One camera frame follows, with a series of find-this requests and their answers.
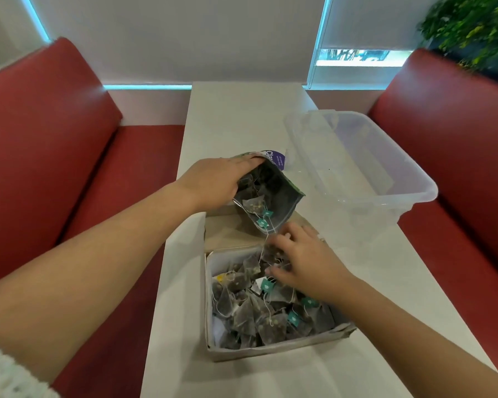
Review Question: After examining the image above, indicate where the person's right hand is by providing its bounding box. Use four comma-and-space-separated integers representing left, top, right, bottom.
266, 222, 354, 304

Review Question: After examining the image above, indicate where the person's left hand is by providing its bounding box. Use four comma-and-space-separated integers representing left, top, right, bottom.
175, 156, 267, 213

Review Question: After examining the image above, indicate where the green foil tea pouch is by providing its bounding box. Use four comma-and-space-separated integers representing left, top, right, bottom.
232, 150, 306, 235

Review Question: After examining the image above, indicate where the person's left forearm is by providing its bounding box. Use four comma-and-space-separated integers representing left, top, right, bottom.
0, 180, 206, 386

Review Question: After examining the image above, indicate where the person's right forearm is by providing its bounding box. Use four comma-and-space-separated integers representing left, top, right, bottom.
335, 273, 498, 398

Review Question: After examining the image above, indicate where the pyramid tea bag teal tag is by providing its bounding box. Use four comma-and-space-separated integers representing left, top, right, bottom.
242, 195, 274, 228

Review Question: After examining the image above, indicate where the heap of pyramid tea bags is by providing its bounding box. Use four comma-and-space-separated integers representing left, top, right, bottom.
211, 244, 338, 350

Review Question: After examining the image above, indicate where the cardboard box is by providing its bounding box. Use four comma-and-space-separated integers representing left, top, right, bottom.
202, 210, 357, 363

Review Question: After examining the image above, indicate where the clear plastic storage container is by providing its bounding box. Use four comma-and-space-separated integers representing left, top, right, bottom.
284, 109, 439, 229

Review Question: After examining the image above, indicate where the white roller blind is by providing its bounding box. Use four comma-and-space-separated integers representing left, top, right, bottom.
307, 0, 445, 90
27, 0, 329, 86

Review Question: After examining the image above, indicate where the red booth sofa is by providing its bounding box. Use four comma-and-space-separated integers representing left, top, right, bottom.
367, 48, 498, 383
0, 36, 186, 398

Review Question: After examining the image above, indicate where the green leafy plant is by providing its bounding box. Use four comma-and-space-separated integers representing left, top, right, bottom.
417, 0, 498, 76

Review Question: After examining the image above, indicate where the white knitted sleeve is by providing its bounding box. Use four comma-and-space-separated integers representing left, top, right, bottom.
0, 339, 61, 398

